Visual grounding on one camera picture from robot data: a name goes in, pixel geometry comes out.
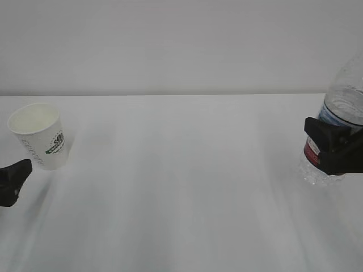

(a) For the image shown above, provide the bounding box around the white paper coffee cup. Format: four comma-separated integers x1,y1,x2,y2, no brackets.
7,103,69,171

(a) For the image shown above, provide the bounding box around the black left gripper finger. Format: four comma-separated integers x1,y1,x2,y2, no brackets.
0,159,32,207

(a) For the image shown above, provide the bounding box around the clear plastic water bottle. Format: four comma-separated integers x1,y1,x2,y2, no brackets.
300,52,362,186

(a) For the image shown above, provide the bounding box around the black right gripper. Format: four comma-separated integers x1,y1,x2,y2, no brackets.
304,117,362,176

